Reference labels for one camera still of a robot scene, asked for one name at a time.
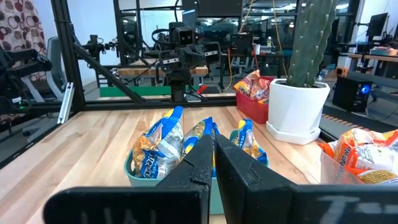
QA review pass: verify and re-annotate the blue Maruchan ramen pack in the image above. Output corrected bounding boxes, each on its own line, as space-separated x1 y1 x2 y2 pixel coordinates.
231 118 269 166
132 105 185 180
181 116 221 178

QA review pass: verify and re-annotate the wooden background table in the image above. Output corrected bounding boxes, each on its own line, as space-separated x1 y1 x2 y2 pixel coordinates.
117 64 209 78

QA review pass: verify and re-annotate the silver aluminium bar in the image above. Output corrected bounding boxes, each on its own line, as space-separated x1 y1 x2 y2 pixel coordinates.
57 82 76 125

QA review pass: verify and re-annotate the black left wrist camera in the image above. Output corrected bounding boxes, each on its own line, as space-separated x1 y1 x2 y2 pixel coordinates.
169 21 197 48

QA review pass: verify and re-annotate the black aluminium table frame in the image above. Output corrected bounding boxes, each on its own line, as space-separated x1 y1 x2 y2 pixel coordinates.
0 0 240 170

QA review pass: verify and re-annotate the black desk monitor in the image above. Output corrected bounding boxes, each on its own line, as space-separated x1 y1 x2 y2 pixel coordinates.
366 12 389 39

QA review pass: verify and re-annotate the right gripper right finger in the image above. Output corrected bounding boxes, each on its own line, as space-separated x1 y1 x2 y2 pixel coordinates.
215 134 295 224

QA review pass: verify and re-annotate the wooden desk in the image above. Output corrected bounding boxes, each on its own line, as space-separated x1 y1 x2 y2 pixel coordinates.
348 46 398 65

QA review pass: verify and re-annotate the teal plastic bin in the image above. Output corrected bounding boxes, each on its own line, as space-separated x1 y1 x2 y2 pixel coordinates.
123 129 271 215

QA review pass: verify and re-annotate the red plastic bin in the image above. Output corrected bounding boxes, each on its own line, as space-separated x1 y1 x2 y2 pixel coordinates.
235 76 276 125

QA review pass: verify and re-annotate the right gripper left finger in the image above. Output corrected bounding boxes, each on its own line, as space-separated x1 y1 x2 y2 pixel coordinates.
154 133 216 224

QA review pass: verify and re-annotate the black equipment stand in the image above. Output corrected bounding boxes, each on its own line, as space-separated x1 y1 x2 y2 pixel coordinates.
0 49 53 116

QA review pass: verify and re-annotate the circle-patterned curtain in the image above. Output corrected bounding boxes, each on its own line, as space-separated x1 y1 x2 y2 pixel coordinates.
0 0 48 82

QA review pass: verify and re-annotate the red Maruchan ramen pack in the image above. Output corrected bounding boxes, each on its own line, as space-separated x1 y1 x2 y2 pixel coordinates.
233 69 261 97
250 77 272 105

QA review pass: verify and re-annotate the grey office chair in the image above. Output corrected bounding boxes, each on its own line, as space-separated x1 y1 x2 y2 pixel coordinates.
21 36 68 103

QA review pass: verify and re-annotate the green floor mat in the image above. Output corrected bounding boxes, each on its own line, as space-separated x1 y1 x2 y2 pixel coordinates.
98 85 205 98

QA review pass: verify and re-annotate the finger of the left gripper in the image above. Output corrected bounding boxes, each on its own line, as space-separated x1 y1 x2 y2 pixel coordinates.
171 70 187 84
185 70 200 84

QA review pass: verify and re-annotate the orange Maruchan ramen pack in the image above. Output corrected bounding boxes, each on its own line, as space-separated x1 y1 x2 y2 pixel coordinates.
332 142 398 172
345 166 398 185
317 141 341 156
340 128 398 149

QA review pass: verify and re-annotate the green cactus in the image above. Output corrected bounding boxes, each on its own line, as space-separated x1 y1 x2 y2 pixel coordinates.
285 0 338 88

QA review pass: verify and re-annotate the black computer with blue light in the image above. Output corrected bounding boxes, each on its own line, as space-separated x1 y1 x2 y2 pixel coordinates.
331 76 373 113

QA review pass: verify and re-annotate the black hanging monitor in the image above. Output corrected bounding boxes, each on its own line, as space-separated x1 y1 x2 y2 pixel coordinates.
182 0 243 18

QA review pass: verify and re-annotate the clear plastic container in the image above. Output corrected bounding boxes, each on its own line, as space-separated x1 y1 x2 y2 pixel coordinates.
319 151 398 186

